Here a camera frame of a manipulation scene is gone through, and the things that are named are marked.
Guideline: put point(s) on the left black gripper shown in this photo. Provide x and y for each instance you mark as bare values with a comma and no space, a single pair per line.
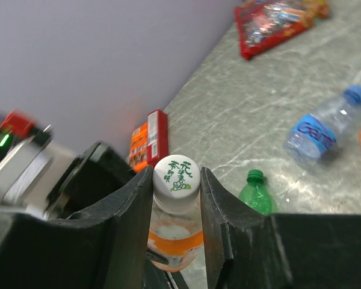
92,176

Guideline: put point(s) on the red candy bag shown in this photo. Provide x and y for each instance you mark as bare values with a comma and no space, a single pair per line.
263,25

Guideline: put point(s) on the clear blue water bottle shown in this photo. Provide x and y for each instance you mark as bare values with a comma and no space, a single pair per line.
325,129

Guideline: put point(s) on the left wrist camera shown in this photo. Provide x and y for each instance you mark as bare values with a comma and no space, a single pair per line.
23,158

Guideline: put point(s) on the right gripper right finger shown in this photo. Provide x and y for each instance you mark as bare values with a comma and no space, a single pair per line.
245,249

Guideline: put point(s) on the green plastic bottle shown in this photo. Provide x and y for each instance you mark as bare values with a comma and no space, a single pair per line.
256,195

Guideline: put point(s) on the white bottle cap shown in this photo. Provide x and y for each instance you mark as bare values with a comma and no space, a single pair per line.
176,183

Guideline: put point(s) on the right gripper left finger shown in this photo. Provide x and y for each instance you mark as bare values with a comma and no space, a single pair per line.
101,246

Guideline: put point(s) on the orange red battery pack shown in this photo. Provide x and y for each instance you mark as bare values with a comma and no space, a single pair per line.
149,142

